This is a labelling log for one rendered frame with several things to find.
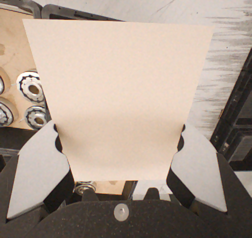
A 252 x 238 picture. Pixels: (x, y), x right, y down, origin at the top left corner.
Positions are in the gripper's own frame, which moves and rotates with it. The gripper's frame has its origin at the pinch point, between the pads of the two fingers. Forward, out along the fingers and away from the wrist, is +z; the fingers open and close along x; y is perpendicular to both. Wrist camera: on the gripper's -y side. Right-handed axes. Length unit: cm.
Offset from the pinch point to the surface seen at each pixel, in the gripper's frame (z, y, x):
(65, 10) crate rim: 17.1, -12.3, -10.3
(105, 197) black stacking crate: 25, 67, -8
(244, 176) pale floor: 109, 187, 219
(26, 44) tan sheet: 27.0, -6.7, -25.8
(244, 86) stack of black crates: 68, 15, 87
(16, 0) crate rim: 17.1, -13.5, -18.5
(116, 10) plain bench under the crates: 40.1, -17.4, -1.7
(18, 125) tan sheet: 27, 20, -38
